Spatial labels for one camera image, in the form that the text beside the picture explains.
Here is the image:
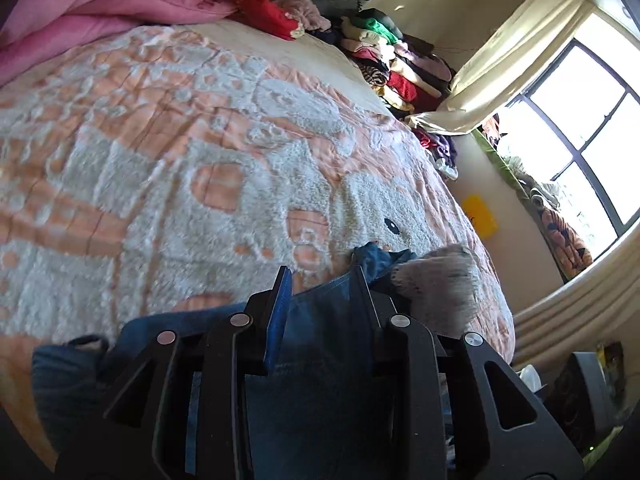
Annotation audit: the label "peach white bear bedspread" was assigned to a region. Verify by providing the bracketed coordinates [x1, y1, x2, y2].
[1, 21, 515, 465]

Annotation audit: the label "mauve fuzzy garment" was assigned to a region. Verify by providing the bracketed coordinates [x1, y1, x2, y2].
[274, 0, 331, 32]

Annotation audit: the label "pile of folded clothes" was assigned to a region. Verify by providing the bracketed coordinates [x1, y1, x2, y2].
[306, 8, 456, 119]

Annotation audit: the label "yellow paper bag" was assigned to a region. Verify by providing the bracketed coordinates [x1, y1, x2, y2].
[461, 194, 498, 240]

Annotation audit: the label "window with dark frame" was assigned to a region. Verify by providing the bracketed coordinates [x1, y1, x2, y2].
[498, 15, 639, 255]

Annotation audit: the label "cream curtain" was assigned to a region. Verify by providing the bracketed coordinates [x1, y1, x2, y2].
[407, 0, 594, 136]

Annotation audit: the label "red embroidered garment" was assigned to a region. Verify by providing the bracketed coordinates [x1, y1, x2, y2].
[232, 0, 305, 41]

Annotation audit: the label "pink folded duvet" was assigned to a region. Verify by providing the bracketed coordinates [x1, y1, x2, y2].
[1, 0, 235, 84]

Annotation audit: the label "blue denim lace-trimmed pants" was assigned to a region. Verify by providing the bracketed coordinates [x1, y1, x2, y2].
[30, 240, 482, 480]

